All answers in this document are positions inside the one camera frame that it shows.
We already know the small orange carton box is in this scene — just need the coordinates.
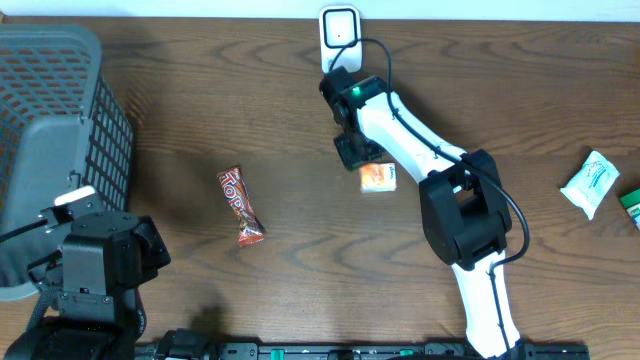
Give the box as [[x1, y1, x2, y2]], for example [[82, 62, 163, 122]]
[[359, 163, 397, 193]]

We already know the red chocolate bar wrapper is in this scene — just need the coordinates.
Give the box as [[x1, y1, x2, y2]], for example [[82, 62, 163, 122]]
[[217, 166, 266, 247]]

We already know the green tissue wipes pack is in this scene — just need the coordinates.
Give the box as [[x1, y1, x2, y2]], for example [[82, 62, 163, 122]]
[[560, 150, 620, 221]]

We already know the green lid jar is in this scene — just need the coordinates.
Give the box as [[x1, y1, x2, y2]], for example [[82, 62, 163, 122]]
[[620, 189, 640, 229]]

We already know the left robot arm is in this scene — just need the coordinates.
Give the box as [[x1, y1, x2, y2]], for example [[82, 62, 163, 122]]
[[5, 204, 171, 359]]

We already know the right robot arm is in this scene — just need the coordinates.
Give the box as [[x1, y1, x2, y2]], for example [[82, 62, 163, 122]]
[[319, 67, 522, 359]]

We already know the white barcode scanner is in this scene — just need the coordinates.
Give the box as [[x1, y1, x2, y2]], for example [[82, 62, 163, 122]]
[[319, 5, 363, 73]]

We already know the grey plastic basket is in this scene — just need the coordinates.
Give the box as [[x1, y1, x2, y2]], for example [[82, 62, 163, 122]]
[[0, 23, 135, 302]]

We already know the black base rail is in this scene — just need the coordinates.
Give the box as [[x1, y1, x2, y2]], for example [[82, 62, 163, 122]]
[[134, 329, 591, 360]]

